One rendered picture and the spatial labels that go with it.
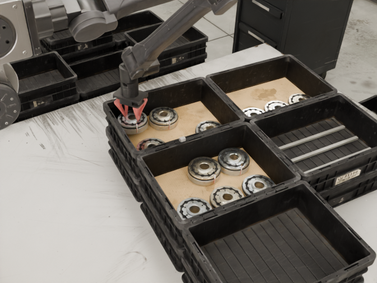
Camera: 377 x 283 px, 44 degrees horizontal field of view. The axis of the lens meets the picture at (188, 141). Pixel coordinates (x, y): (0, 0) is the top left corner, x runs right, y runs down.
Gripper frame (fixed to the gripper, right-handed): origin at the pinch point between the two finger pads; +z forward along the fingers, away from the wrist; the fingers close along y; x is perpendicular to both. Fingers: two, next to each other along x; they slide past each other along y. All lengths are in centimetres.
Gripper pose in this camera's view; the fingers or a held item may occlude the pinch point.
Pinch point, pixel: (132, 115)
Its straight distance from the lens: 162.6
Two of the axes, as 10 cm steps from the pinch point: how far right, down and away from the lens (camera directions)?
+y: -9.1, -2.7, 3.2
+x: -4.2, 5.6, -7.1
